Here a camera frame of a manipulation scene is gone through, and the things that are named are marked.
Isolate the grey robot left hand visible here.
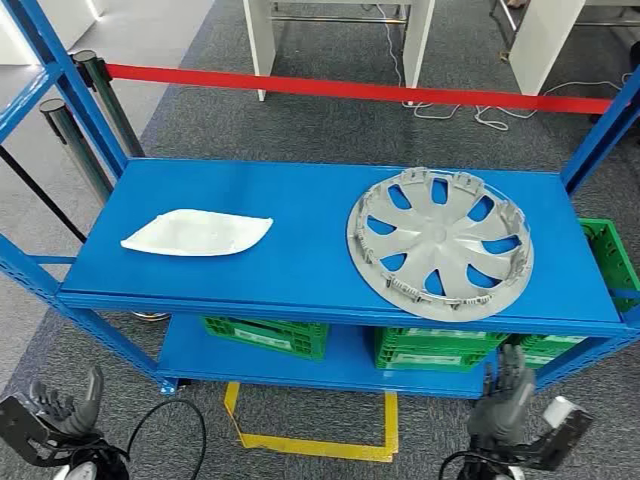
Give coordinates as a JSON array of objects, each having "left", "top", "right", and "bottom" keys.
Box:
[{"left": 29, "top": 366, "right": 105, "bottom": 439}]

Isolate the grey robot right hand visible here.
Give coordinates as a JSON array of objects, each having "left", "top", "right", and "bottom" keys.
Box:
[{"left": 467, "top": 344, "right": 537, "bottom": 448}]

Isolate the white plastic body part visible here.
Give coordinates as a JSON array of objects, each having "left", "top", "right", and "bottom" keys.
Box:
[{"left": 120, "top": 208, "right": 274, "bottom": 258}]

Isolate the blue metal shelf rack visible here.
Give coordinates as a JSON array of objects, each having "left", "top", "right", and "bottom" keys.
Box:
[{"left": 0, "top": 0, "right": 640, "bottom": 403}]

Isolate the green plastic crate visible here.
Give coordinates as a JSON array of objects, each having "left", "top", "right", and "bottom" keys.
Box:
[
  {"left": 199, "top": 315, "right": 330, "bottom": 362},
  {"left": 374, "top": 326, "right": 509, "bottom": 374},
  {"left": 505, "top": 334, "right": 586, "bottom": 370},
  {"left": 579, "top": 218, "right": 640, "bottom": 314}
]

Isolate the silver wheel cover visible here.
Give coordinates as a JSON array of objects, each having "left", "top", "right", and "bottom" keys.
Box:
[{"left": 346, "top": 166, "right": 534, "bottom": 324}]

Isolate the black barrier belt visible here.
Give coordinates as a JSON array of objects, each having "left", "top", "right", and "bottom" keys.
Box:
[{"left": 0, "top": 145, "right": 88, "bottom": 244}]

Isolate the white desk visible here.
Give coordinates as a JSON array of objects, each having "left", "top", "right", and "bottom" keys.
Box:
[
  {"left": 490, "top": 0, "right": 640, "bottom": 96},
  {"left": 242, "top": 0, "right": 436, "bottom": 103}
]

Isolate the white platform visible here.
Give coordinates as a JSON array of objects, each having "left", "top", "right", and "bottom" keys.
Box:
[{"left": 0, "top": 0, "right": 109, "bottom": 66}]

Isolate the red barrier belt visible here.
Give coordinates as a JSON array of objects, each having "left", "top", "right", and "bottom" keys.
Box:
[{"left": 105, "top": 62, "right": 614, "bottom": 116}]

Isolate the left wrist camera unit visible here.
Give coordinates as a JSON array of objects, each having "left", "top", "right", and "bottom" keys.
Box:
[{"left": 0, "top": 396, "right": 103, "bottom": 468}]

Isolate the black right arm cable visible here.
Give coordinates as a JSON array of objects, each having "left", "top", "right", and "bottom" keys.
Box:
[{"left": 438, "top": 450, "right": 481, "bottom": 480}]

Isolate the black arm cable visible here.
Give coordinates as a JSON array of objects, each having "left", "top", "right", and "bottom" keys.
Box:
[
  {"left": 126, "top": 397, "right": 208, "bottom": 480},
  {"left": 438, "top": 450, "right": 481, "bottom": 480}
]

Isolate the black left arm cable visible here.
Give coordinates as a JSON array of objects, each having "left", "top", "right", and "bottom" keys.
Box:
[{"left": 126, "top": 397, "right": 208, "bottom": 480}]

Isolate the chrome stanchion post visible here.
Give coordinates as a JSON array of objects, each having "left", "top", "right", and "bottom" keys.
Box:
[
  {"left": 72, "top": 49, "right": 146, "bottom": 160},
  {"left": 39, "top": 97, "right": 171, "bottom": 324}
]

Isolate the white floor cable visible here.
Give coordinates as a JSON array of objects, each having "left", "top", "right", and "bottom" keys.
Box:
[{"left": 374, "top": 3, "right": 633, "bottom": 132}]

